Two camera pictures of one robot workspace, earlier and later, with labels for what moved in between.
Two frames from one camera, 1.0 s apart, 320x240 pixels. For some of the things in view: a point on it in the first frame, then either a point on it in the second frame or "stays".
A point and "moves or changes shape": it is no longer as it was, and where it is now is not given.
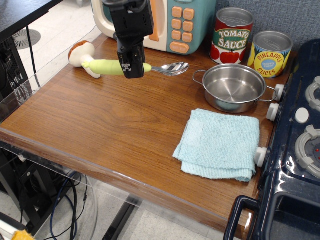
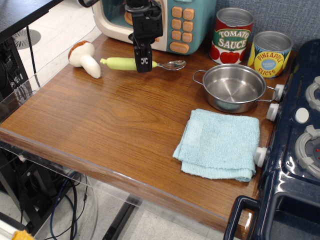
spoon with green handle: x=111 y=67 moves or changes shape
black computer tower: x=14 y=84 stays
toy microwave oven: x=179 y=27 stays
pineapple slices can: x=270 y=53 stays
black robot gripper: x=133 y=20 → x=146 y=27
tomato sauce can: x=232 y=30 stays
